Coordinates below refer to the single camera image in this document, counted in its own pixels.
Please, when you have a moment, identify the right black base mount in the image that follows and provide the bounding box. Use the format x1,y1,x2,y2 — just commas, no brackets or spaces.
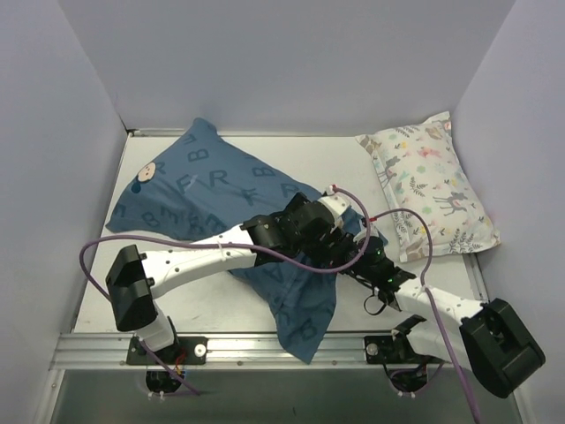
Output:
364,334,420,365

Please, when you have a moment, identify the blue letter-print pillowcase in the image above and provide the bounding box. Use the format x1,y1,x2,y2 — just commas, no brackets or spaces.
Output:
104,117,389,366

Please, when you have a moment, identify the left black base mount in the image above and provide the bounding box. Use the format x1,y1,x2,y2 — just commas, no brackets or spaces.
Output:
125,336,208,366

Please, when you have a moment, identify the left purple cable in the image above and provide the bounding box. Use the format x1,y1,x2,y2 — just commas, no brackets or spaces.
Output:
79,184,367,397

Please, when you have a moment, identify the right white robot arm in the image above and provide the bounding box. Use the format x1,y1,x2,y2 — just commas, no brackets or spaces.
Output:
332,234,546,398

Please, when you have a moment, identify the purple cable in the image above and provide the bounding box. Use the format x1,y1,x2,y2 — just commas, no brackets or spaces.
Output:
370,209,485,424
79,184,367,397

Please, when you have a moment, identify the front aluminium rail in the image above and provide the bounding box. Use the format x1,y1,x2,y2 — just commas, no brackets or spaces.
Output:
50,331,447,370

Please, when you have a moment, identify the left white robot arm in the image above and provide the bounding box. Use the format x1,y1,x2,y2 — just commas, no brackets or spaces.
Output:
105,193,350,363

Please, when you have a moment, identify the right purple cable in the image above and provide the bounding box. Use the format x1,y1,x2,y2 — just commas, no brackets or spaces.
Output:
370,209,485,424

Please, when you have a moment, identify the floral deer-print pillow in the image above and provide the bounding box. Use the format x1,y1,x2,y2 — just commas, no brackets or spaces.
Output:
356,111,501,262

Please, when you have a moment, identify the rear aluminium rail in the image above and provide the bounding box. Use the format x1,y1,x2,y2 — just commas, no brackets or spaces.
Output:
128,128,186,137

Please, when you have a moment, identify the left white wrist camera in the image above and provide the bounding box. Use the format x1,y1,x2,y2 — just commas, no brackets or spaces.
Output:
318,185,351,228

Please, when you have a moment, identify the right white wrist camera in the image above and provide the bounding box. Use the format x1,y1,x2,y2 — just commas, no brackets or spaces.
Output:
356,218,380,241

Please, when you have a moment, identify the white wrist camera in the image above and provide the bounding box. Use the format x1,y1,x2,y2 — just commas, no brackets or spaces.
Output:
318,185,351,228
356,218,380,241

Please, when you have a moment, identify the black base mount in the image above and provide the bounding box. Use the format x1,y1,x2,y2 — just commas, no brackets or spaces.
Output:
364,334,420,365
125,336,208,366

